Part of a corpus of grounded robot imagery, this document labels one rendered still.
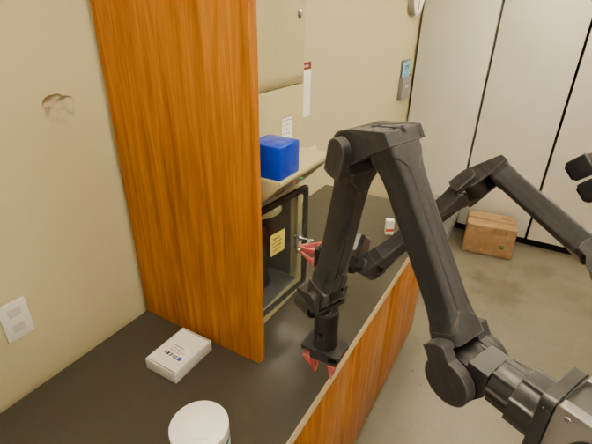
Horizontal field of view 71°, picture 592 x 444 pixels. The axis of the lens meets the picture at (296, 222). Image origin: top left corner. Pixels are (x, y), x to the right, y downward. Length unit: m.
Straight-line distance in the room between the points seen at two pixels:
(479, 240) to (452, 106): 1.21
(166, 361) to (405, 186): 0.95
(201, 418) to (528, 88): 3.54
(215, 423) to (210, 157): 0.62
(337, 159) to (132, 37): 0.69
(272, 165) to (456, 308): 0.61
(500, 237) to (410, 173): 3.37
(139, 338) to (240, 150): 0.77
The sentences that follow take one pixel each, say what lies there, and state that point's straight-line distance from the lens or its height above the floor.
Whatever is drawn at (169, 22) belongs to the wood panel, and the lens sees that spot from 1.08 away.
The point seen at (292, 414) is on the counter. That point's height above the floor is 0.94.
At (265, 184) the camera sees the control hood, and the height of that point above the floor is 1.50.
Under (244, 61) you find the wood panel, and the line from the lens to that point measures 0.95.
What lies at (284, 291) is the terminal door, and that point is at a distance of 1.47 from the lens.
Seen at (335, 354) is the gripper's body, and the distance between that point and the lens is 1.02.
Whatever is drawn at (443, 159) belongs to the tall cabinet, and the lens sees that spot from 4.19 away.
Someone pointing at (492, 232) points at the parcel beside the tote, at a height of 0.24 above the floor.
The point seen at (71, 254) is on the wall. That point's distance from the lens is 1.37.
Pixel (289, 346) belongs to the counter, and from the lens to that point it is 1.40.
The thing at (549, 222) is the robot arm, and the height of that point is 1.48.
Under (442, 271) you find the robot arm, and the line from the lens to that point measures 0.64.
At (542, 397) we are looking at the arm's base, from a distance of 0.60.
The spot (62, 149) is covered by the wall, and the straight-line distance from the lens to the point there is 1.28.
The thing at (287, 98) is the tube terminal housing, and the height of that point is 1.68.
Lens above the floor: 1.91
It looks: 27 degrees down
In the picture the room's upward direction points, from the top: 1 degrees clockwise
